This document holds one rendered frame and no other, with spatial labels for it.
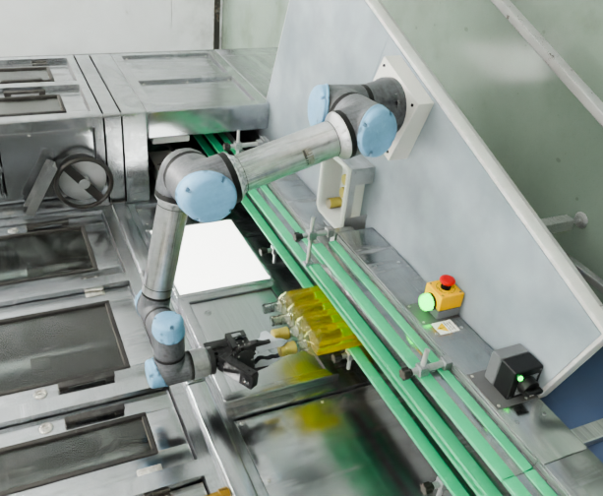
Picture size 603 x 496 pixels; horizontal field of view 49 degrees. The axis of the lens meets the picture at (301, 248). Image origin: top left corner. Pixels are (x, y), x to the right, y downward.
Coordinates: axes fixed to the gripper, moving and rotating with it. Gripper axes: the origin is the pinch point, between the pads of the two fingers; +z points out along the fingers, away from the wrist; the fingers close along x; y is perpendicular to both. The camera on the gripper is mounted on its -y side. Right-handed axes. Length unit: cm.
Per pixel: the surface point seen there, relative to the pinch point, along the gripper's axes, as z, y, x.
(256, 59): 55, 166, -24
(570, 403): 48, -51, -13
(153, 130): -6, 113, -16
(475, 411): 25, -45, -14
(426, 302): 30.5, -15.6, -20.1
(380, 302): 24.6, -4.8, -13.6
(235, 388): -11.8, 2.6, 12.5
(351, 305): 22.1, 4.3, -6.4
